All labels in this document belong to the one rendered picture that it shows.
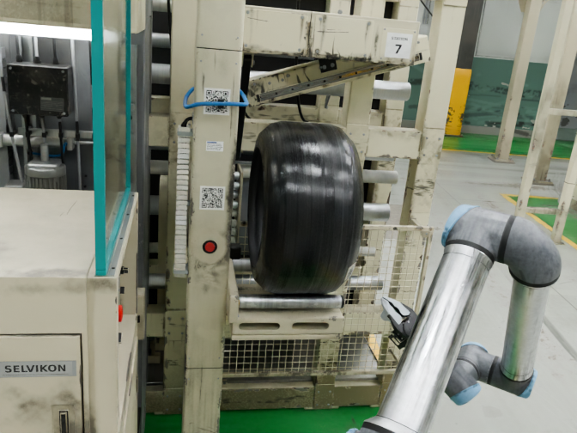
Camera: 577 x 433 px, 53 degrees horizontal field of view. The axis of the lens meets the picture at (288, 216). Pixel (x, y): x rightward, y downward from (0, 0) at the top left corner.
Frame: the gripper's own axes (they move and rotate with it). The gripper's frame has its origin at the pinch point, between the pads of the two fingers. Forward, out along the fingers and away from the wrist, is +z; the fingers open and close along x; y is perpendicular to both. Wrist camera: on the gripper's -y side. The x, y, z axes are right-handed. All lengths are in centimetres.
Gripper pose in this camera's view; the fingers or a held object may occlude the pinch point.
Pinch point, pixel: (385, 299)
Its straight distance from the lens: 176.6
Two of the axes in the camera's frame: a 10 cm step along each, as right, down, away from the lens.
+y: -3.5, 4.8, 8.0
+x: 6.6, -4.9, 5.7
